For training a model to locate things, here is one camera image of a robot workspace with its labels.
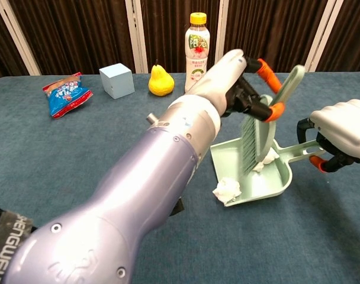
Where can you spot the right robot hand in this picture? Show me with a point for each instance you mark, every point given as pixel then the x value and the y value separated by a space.
pixel 343 130

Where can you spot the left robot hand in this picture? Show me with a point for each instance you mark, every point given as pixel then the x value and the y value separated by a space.
pixel 224 80

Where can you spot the mint green hand broom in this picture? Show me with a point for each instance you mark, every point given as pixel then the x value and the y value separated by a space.
pixel 264 136

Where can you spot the mint green dustpan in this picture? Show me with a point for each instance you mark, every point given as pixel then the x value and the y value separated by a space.
pixel 257 183

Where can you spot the white paper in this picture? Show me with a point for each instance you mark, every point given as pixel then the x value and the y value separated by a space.
pixel 227 190

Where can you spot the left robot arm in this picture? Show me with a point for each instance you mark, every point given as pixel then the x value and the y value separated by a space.
pixel 123 192

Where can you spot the yellow cap drink bottle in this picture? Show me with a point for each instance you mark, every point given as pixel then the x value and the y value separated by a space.
pixel 197 47

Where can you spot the yellow toy pear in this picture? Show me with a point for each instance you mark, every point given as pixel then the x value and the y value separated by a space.
pixel 160 81

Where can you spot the light blue cube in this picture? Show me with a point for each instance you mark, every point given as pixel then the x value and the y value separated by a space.
pixel 118 80

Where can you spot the dark curtain partition screen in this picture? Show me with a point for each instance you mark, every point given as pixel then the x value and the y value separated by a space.
pixel 79 29

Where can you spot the blue red snack bag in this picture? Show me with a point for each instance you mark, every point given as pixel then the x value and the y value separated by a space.
pixel 66 94

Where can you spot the blue table mat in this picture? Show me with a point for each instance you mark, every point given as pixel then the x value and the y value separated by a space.
pixel 79 154

